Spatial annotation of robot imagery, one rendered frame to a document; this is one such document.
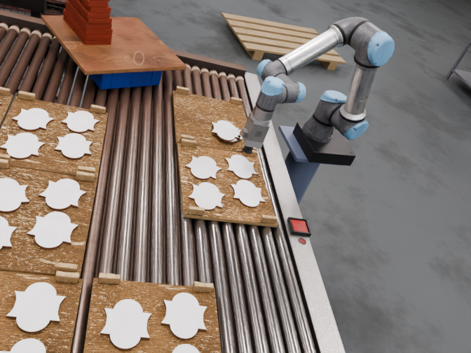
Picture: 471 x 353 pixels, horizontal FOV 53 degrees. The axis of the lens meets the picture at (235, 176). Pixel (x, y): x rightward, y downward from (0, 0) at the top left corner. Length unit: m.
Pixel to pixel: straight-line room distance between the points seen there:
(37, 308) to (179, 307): 0.36
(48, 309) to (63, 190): 0.44
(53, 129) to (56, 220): 0.47
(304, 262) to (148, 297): 0.58
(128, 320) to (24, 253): 0.35
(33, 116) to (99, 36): 0.55
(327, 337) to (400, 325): 1.61
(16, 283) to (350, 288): 2.16
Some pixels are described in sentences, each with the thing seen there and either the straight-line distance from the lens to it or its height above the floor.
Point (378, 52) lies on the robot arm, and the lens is 1.91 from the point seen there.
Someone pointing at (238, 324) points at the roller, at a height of 0.91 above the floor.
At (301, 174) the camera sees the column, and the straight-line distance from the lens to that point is 2.40.
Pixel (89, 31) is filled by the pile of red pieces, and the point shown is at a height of 1.10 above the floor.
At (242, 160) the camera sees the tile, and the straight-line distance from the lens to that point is 1.93.
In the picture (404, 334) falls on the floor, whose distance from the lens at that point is 3.07.
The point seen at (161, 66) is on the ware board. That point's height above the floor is 1.04.
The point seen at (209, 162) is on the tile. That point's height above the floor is 0.94.
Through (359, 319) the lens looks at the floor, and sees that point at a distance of 2.95.
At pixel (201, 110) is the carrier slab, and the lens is 2.18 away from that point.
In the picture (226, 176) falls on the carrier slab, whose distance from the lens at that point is 1.83.
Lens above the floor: 2.03
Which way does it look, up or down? 36 degrees down
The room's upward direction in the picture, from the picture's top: 22 degrees clockwise
